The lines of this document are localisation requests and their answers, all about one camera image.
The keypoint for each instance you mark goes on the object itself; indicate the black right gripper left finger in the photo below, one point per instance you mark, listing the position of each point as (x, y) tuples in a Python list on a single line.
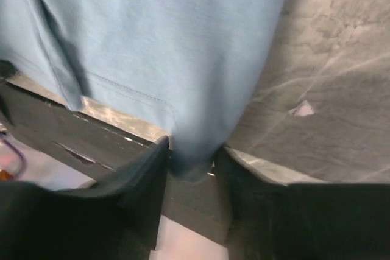
[(115, 218)]

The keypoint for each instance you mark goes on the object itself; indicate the black base crossbar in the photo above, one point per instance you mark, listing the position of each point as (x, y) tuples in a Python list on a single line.
[(95, 149)]

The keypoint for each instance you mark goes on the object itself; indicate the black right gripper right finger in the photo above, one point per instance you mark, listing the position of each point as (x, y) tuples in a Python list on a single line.
[(301, 220)]

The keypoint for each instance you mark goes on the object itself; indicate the grey-blue t-shirt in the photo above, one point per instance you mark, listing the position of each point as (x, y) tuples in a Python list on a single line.
[(187, 66)]

